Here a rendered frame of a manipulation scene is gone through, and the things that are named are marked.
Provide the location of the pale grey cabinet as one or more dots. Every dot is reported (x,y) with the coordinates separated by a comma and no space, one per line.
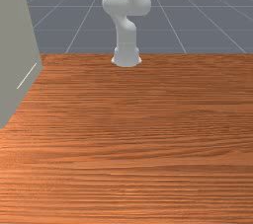
(15,43)

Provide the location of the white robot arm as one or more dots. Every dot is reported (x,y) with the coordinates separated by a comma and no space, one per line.
(126,37)

